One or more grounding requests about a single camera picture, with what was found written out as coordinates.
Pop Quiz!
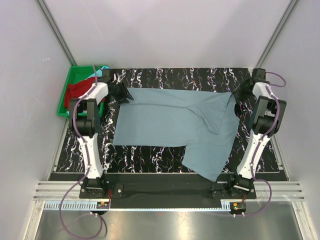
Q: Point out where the grey-blue polo shirt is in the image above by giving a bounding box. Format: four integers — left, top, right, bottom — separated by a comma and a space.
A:
112, 88, 240, 182

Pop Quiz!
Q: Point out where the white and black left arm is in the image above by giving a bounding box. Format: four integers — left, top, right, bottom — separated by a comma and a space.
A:
66, 66, 134, 199

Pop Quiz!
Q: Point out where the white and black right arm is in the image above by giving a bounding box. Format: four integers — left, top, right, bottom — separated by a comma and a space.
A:
226, 68, 287, 199

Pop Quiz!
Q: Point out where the light blue t shirt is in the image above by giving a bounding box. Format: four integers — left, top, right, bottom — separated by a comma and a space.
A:
85, 65, 109, 79

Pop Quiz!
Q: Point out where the green plastic tray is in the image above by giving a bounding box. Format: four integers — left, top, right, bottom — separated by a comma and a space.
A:
57, 66, 95, 119

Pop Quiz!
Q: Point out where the red t shirt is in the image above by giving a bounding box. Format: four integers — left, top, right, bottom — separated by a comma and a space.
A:
63, 77, 95, 110

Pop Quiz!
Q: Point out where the left connector box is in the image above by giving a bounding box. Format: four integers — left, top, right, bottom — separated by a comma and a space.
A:
96, 201, 110, 209

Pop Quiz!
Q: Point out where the connector box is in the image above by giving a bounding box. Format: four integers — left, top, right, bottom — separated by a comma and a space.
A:
96, 201, 110, 209
231, 202, 247, 211

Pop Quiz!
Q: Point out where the right connector box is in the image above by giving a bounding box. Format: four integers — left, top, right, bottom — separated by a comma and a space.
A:
231, 202, 247, 211

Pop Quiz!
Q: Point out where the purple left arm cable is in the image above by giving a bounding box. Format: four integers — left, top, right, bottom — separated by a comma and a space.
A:
58, 65, 108, 237

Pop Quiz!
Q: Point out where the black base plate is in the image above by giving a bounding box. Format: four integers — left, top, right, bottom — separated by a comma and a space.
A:
79, 173, 256, 207

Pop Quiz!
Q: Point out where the left aluminium corner post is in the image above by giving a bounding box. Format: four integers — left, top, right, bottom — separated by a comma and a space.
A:
35, 0, 78, 66

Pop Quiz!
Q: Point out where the aluminium corner post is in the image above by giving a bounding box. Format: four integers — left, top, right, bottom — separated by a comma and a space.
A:
254, 0, 300, 68
35, 0, 78, 66

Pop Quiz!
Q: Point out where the right aluminium corner post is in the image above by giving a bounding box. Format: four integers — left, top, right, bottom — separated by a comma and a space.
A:
254, 0, 300, 68

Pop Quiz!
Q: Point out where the aluminium front rail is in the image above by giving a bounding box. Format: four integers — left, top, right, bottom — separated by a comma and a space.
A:
33, 181, 318, 240

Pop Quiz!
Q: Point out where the white slotted cable duct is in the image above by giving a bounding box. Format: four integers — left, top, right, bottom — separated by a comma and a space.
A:
44, 200, 231, 212

